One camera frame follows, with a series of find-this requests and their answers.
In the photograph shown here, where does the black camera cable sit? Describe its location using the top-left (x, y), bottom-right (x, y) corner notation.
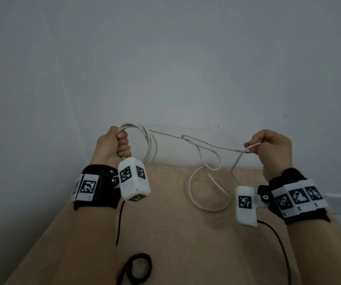
top-left (115, 200), bottom-right (127, 247)
top-left (256, 219), bottom-right (292, 285)

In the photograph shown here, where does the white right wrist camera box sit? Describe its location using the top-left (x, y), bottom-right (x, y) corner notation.
top-left (235, 186), bottom-right (270, 228)

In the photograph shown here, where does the black left wristband with markers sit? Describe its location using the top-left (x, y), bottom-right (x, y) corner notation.
top-left (70, 164), bottom-right (122, 212)

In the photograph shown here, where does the black right camera cable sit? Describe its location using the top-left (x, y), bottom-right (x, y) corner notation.
top-left (256, 219), bottom-right (292, 285)

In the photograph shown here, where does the person's left hand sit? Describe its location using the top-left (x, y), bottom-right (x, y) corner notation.
top-left (89, 126), bottom-right (132, 168)

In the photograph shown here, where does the white wall socket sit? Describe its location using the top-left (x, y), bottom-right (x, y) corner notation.
top-left (324, 192), bottom-right (341, 216)

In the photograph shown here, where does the white charging cable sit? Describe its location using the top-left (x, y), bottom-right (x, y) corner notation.
top-left (117, 123), bottom-right (261, 212)

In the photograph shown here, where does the person's left forearm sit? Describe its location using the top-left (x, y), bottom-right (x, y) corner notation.
top-left (40, 206), bottom-right (121, 285)

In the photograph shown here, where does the person's right hand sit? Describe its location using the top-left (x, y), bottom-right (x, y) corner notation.
top-left (243, 129), bottom-right (293, 182)

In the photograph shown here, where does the person's right forearm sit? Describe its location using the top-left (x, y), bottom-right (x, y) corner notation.
top-left (286, 212), bottom-right (341, 285)

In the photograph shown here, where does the black wristband with markers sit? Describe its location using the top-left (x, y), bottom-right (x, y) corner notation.
top-left (257, 168), bottom-right (331, 225)
top-left (70, 164), bottom-right (122, 212)

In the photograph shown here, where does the black left camera cable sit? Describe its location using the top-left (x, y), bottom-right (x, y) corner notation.
top-left (115, 200), bottom-right (127, 247)

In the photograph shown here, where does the black right wristband with markers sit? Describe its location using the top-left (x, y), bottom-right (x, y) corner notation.
top-left (257, 168), bottom-right (331, 225)

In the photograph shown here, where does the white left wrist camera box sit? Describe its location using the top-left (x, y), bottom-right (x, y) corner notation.
top-left (117, 158), bottom-right (152, 202)

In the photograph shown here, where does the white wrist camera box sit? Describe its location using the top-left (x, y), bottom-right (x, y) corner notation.
top-left (235, 186), bottom-right (270, 228)
top-left (117, 158), bottom-right (152, 202)

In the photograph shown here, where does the beige covered table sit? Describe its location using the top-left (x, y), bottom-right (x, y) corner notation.
top-left (4, 164), bottom-right (341, 285)

